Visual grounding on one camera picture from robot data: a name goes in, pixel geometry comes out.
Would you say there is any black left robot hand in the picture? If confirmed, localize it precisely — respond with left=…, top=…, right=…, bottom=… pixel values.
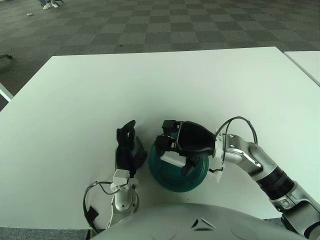
left=115, top=120, right=149, bottom=177

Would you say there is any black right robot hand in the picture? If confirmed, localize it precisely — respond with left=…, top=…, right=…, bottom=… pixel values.
left=154, top=119, right=217, bottom=177

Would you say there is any white charger block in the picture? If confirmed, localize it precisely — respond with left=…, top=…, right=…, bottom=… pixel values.
left=160, top=151, right=187, bottom=168

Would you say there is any green round plate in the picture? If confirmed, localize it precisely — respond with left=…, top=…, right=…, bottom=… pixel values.
left=148, top=144, right=210, bottom=194

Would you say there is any white robot torso shell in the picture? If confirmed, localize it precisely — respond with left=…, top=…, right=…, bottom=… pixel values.
left=89, top=202, right=309, bottom=240

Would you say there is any white neighbouring table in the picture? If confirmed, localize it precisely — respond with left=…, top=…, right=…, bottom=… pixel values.
left=284, top=50, right=320, bottom=87

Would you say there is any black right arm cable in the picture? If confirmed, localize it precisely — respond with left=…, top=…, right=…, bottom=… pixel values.
left=214, top=116, right=259, bottom=149

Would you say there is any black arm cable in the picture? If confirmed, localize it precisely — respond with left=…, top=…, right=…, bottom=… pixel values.
left=214, top=116, right=259, bottom=149
left=82, top=180, right=118, bottom=234

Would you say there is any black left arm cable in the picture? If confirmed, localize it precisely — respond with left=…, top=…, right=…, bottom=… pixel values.
left=82, top=180, right=118, bottom=234

